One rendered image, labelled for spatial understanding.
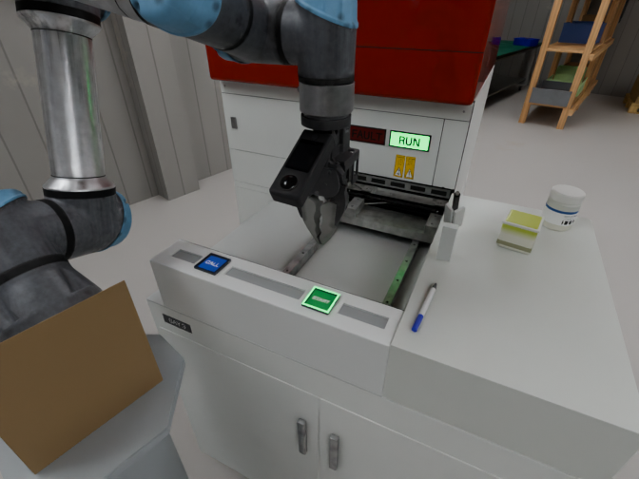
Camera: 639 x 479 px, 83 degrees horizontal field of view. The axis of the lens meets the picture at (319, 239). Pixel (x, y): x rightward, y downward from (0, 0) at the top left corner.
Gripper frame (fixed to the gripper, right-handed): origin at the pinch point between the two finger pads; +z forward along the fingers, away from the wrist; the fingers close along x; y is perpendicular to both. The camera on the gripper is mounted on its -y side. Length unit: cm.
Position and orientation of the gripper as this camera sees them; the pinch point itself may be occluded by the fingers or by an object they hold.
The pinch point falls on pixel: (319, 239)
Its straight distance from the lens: 60.5
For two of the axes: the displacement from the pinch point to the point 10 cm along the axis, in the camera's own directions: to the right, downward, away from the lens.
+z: 0.0, 8.3, 5.5
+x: -9.0, -2.4, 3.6
